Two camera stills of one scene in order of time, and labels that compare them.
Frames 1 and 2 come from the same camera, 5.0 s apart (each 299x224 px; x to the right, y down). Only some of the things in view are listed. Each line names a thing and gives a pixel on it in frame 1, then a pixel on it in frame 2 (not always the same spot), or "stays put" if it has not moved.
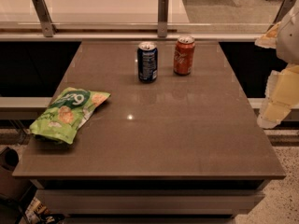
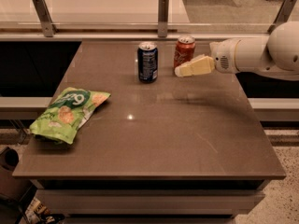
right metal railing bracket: x=284 y=8 stays put
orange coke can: x=184 y=55 stays put
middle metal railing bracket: x=163 y=16 stays put
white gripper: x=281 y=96 to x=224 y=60
